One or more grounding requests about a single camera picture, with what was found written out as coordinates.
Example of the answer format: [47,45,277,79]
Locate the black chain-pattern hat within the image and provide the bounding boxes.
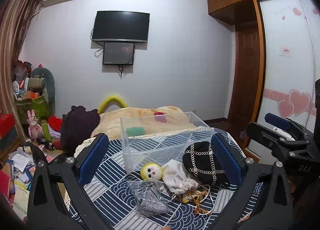
[182,141,228,186]

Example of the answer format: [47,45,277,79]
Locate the yellow white felt doll head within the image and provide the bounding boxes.
[140,162,163,181]

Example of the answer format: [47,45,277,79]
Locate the clear plastic storage box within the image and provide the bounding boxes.
[121,112,215,174]

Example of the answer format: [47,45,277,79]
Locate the green cylinder bottle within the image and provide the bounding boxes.
[41,119,52,142]

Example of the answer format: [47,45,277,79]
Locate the dark purple garment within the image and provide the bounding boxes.
[60,106,100,155]

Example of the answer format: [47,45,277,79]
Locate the pink bunny plush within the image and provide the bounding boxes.
[27,109,42,140]

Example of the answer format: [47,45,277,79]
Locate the green cardboard box of clutter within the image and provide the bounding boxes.
[15,89,53,124]

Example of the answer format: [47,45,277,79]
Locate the grey cloth in plastic bag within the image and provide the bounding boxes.
[127,180,171,217]

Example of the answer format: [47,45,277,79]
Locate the yellow plush arch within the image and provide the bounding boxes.
[98,95,128,114]

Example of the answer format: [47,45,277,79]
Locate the grey green plush toy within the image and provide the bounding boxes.
[28,68,55,108]

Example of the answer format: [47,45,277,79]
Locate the wooden wardrobe with door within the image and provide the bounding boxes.
[207,0,265,131]

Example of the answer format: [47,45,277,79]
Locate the striped brown curtain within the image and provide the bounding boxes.
[1,0,42,142]

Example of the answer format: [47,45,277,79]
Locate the small wall monitor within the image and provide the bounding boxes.
[103,42,135,66]

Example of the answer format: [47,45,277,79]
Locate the large wall television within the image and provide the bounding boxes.
[92,11,150,43]

